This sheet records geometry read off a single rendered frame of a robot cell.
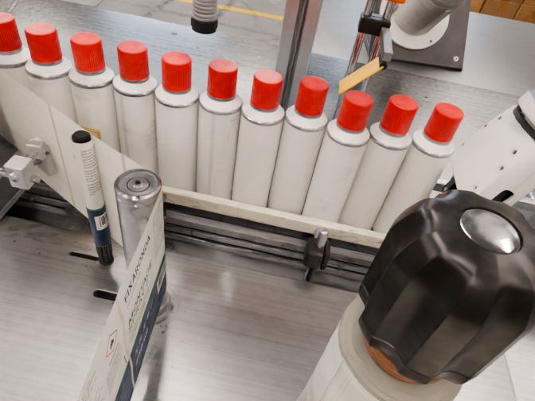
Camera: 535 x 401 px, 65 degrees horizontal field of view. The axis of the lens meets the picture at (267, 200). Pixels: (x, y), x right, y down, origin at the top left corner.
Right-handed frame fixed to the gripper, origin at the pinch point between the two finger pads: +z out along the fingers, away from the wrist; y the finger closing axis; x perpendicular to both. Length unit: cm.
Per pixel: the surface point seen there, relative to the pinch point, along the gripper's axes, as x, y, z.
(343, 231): -10.2, 4.6, 7.0
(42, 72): -51, 3, 8
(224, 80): -32.5, 1.6, -2.2
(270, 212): -19.6, 4.2, 10.2
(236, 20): -44, -279, 116
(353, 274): -4.6, 5.3, 12.5
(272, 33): -16, -270, 106
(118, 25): -62, -57, 34
